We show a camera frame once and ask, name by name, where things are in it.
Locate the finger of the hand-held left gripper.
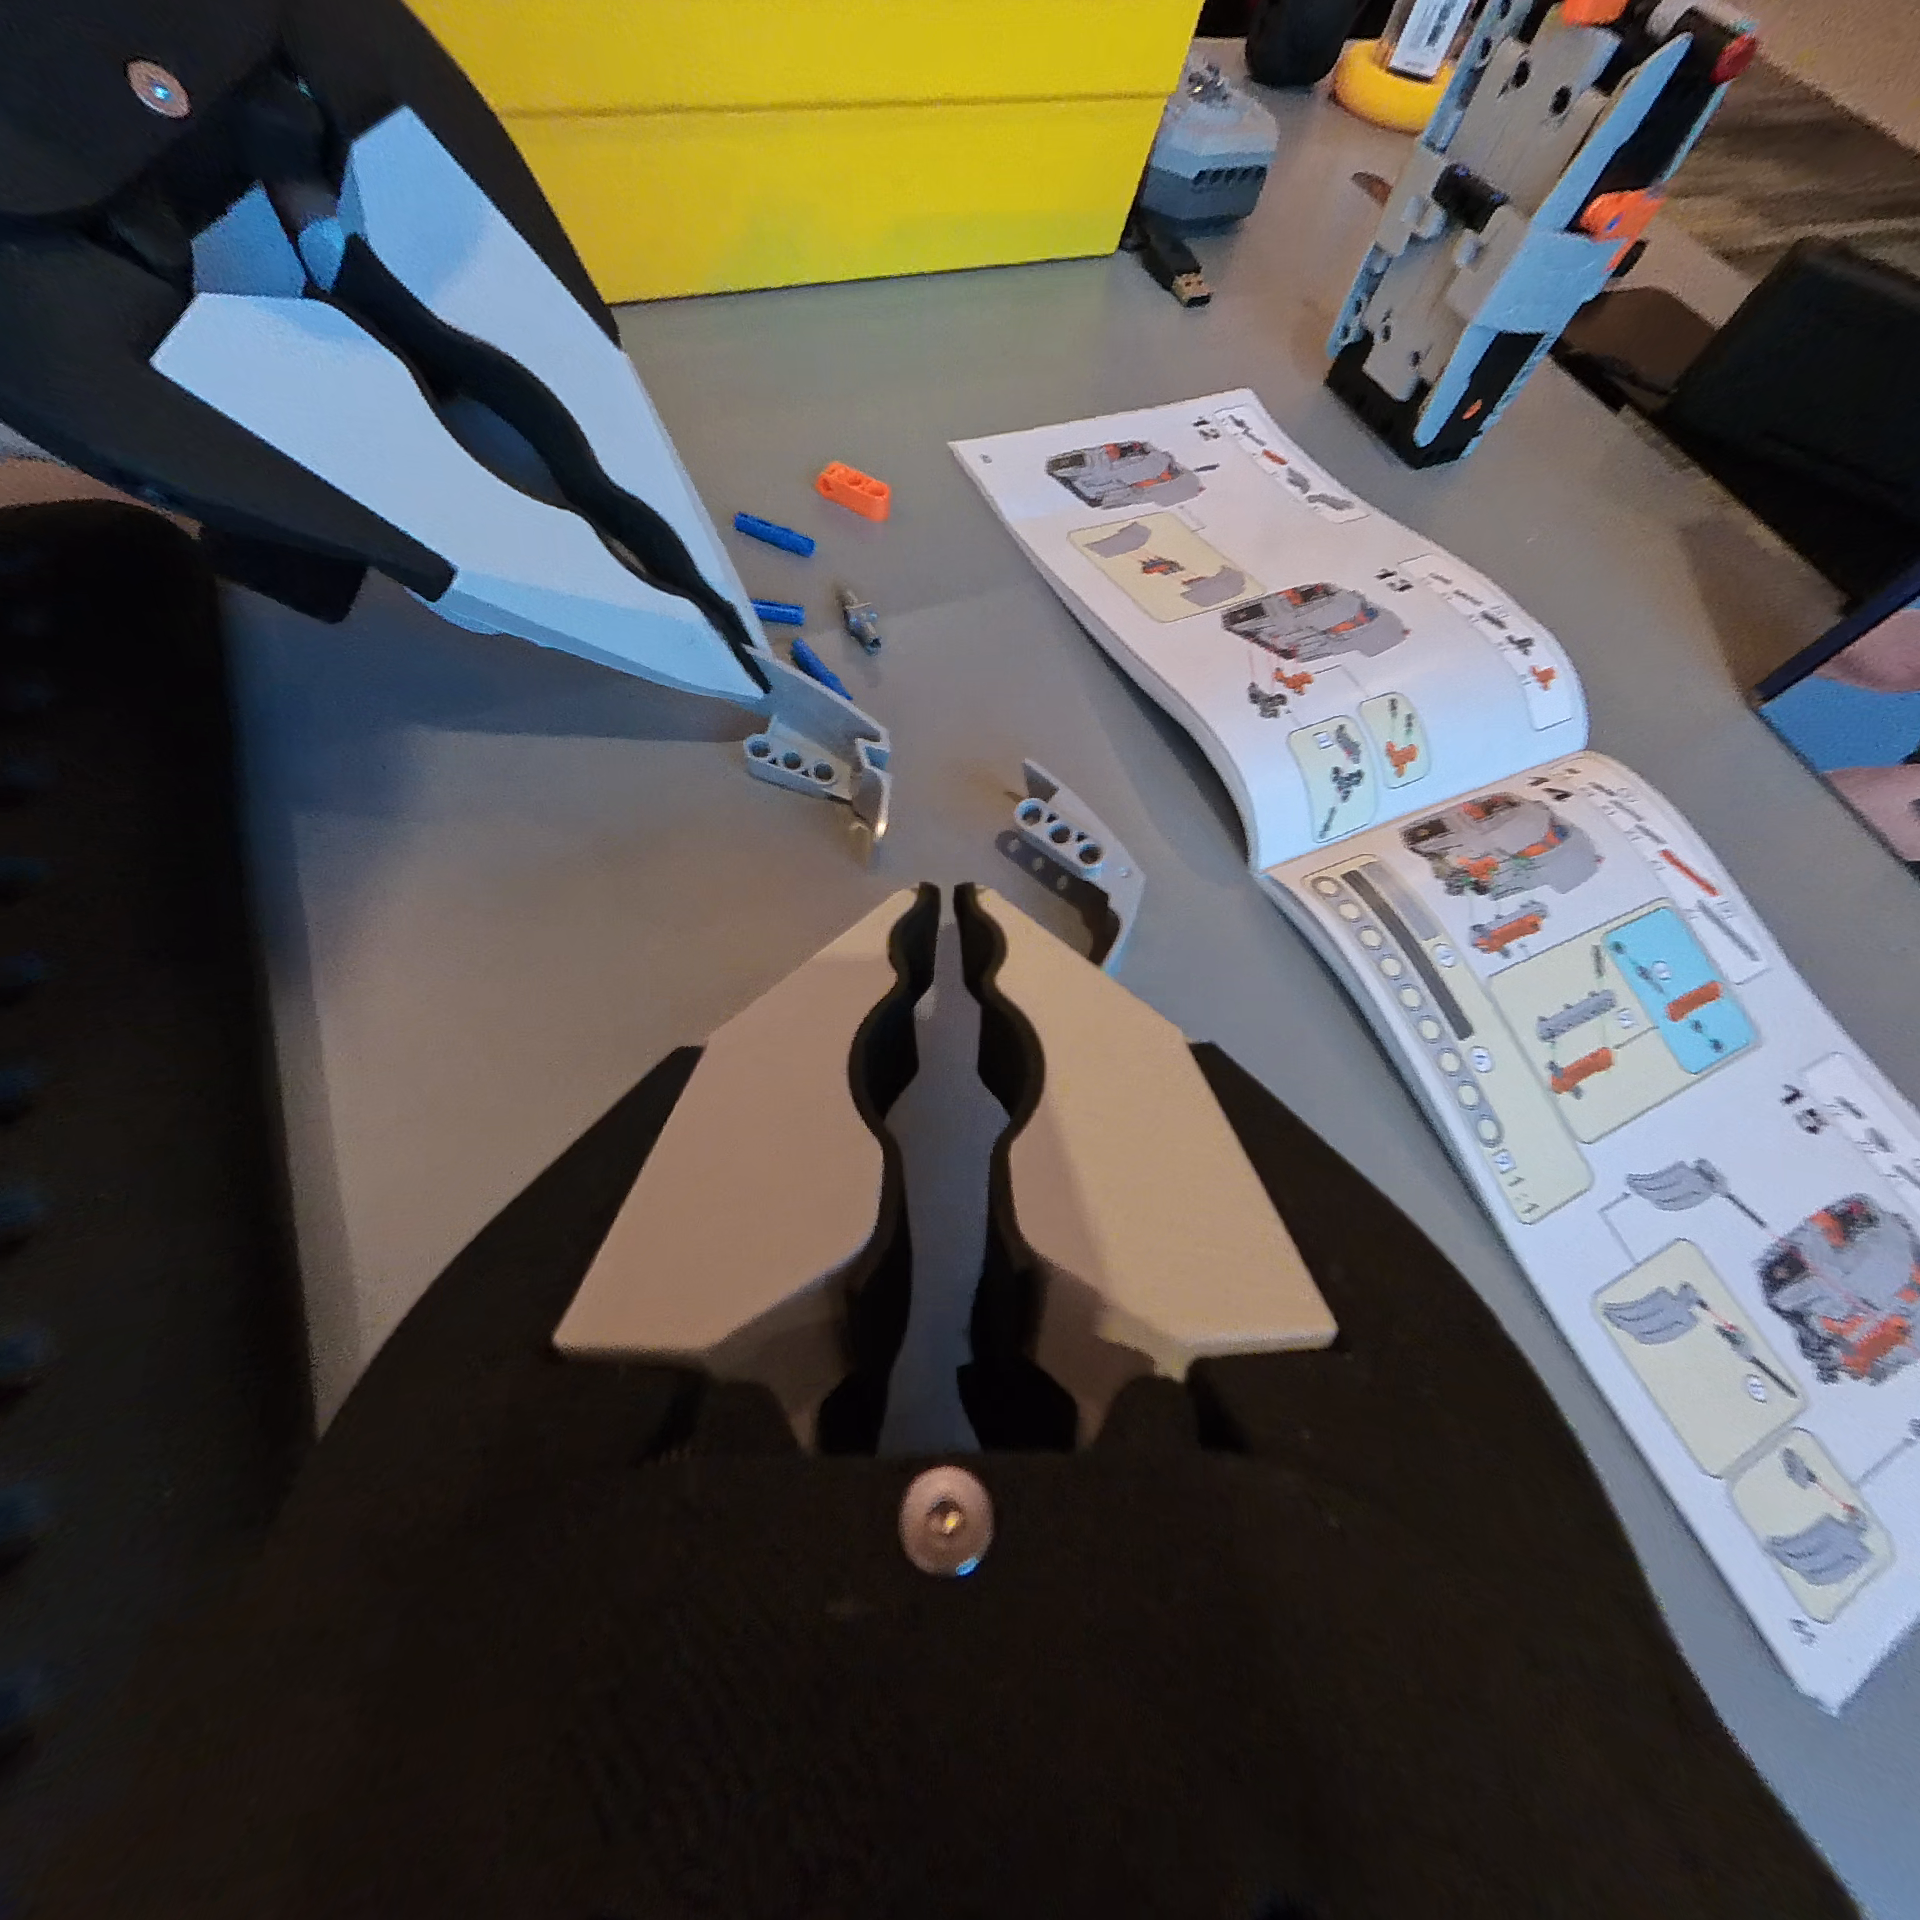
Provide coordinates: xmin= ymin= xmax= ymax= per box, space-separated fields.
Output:
xmin=300 ymin=104 xmax=770 ymax=694
xmin=146 ymin=287 xmax=777 ymax=711

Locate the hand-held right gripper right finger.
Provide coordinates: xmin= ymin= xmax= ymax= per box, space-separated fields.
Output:
xmin=959 ymin=882 xmax=1339 ymax=1455

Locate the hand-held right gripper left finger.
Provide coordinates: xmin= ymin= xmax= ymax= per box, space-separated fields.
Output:
xmin=552 ymin=882 xmax=943 ymax=1455

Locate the yellow plastic bin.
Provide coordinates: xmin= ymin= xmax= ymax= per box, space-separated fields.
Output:
xmin=404 ymin=0 xmax=1208 ymax=306

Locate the grey curved panel brick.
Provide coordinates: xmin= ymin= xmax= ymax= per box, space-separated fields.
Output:
xmin=996 ymin=758 xmax=1146 ymax=970
xmin=744 ymin=644 xmax=893 ymax=874

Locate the white instruction booklet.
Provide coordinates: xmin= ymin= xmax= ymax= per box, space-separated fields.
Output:
xmin=948 ymin=391 xmax=1920 ymax=1716

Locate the partly built toy robot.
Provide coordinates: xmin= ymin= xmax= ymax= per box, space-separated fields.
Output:
xmin=1324 ymin=0 xmax=1761 ymax=470

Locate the grey desk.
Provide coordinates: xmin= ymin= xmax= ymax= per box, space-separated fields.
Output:
xmin=225 ymin=29 xmax=1920 ymax=1920

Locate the black usb dongle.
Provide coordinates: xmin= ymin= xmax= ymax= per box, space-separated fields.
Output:
xmin=1124 ymin=211 xmax=1213 ymax=314

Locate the grey battery box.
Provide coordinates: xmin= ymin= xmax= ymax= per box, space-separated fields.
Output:
xmin=1137 ymin=66 xmax=1281 ymax=232

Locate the blue toy robot box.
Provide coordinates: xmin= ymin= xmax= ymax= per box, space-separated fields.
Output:
xmin=1751 ymin=562 xmax=1920 ymax=879

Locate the yellow ring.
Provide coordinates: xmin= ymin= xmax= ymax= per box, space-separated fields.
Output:
xmin=1333 ymin=37 xmax=1449 ymax=127

